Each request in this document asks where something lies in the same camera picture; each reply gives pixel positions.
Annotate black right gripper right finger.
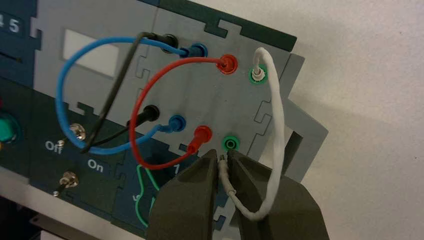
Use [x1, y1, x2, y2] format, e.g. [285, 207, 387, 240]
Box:
[226, 149, 331, 240]

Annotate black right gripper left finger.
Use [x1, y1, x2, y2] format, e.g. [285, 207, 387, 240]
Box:
[147, 149, 220, 240]

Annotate white jumper wire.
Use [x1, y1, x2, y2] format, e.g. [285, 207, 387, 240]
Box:
[218, 47, 286, 222]

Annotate green banana socket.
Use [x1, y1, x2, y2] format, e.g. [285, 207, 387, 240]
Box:
[221, 134, 242, 153]
[248, 64, 269, 85]

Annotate grey and teal control box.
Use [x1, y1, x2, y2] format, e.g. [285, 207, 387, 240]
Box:
[0, 0, 329, 240]

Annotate white display window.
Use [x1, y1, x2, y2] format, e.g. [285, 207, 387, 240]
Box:
[62, 29, 120, 79]

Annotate teal push button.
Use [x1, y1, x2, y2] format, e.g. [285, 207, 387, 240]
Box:
[0, 112, 21, 145]

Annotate red jumper wire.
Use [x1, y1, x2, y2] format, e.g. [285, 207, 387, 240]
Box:
[129, 53, 239, 171]

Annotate metal toggle switch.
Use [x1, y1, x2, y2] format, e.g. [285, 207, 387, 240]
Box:
[52, 171, 80, 197]
[57, 123, 88, 147]

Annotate black jumper wire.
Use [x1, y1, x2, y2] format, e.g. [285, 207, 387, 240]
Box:
[80, 31, 180, 155]

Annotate blue jumper wire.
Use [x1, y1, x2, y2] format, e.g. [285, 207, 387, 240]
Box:
[55, 36, 209, 156]

